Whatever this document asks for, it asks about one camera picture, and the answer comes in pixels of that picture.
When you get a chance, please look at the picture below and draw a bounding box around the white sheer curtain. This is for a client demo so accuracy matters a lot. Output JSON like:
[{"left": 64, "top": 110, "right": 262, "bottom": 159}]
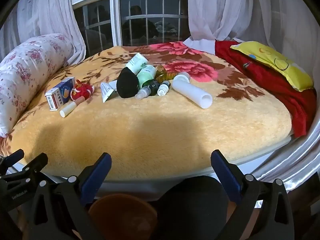
[
  {"left": 186, "top": 0, "right": 288, "bottom": 43},
  {"left": 0, "top": 0, "right": 87, "bottom": 65}
]

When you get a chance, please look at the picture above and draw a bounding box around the white framed window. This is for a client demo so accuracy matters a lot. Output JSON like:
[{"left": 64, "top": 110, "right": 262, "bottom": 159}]
[{"left": 69, "top": 0, "right": 190, "bottom": 60}]

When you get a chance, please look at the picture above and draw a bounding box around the yellow printed pillow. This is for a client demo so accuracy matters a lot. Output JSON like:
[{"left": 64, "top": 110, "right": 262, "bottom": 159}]
[{"left": 230, "top": 41, "right": 314, "bottom": 92}]

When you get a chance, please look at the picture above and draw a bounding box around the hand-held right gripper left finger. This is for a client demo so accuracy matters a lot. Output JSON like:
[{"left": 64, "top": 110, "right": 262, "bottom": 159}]
[{"left": 24, "top": 152, "right": 112, "bottom": 240}]

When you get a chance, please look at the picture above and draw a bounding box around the silver satin bed skirt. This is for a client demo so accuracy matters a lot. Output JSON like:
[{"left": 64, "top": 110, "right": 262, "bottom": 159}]
[{"left": 255, "top": 120, "right": 320, "bottom": 190}]

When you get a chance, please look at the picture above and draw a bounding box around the green bottle with blue print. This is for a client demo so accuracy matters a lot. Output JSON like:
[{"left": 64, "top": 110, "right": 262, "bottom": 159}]
[{"left": 136, "top": 64, "right": 157, "bottom": 85}]

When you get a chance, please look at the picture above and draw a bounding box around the red knitted ornament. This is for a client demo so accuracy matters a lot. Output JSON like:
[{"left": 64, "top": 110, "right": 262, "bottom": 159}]
[{"left": 70, "top": 79, "right": 95, "bottom": 100}]

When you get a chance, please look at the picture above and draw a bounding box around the dark green spray bottle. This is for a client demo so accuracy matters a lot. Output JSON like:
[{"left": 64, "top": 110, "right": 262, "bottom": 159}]
[{"left": 135, "top": 79, "right": 160, "bottom": 100}]

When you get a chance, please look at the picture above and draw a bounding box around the green bottle with white label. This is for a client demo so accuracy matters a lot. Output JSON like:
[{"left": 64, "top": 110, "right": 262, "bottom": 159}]
[{"left": 125, "top": 53, "right": 148, "bottom": 75}]

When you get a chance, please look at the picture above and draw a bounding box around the floral bolster pillow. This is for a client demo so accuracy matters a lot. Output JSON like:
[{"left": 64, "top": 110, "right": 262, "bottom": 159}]
[{"left": 0, "top": 33, "right": 75, "bottom": 138}]

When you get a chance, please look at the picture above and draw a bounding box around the yellow floral plush blanket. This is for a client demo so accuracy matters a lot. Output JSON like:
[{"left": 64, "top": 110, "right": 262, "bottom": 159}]
[{"left": 0, "top": 41, "right": 293, "bottom": 180}]

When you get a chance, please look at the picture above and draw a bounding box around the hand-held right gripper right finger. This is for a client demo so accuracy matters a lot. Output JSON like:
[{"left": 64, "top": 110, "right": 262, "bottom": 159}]
[{"left": 210, "top": 150, "right": 295, "bottom": 240}]

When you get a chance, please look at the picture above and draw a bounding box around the white plastic cylinder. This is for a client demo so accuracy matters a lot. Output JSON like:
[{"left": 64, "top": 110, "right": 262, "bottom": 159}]
[{"left": 172, "top": 72, "right": 213, "bottom": 109}]

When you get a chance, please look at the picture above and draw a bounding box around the blue and white carton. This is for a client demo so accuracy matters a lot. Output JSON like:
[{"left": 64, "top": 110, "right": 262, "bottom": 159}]
[{"left": 45, "top": 77, "right": 76, "bottom": 111}]

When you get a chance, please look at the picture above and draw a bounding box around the brown bin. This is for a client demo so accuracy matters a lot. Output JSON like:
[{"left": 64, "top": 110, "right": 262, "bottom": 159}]
[{"left": 88, "top": 193, "right": 158, "bottom": 240}]

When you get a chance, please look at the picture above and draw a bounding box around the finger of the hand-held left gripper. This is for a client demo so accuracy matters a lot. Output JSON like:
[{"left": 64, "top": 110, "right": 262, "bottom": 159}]
[
  {"left": 0, "top": 149, "right": 25, "bottom": 172},
  {"left": 0, "top": 152, "right": 48, "bottom": 183}
]

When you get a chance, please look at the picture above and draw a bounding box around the white and pink lip balm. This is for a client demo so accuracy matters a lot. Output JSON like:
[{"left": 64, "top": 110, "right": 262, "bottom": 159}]
[{"left": 59, "top": 97, "right": 85, "bottom": 118}]

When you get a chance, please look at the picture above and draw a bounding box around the person's dark trouser leg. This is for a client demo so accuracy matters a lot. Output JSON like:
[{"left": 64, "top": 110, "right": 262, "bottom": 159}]
[{"left": 156, "top": 175, "right": 229, "bottom": 240}]

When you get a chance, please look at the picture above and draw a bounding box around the red blanket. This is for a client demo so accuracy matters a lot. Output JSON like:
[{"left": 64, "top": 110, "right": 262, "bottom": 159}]
[{"left": 214, "top": 39, "right": 317, "bottom": 138}]

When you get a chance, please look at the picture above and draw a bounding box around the small spray bottle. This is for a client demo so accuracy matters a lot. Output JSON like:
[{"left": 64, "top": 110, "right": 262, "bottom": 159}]
[{"left": 157, "top": 80, "right": 171, "bottom": 96}]

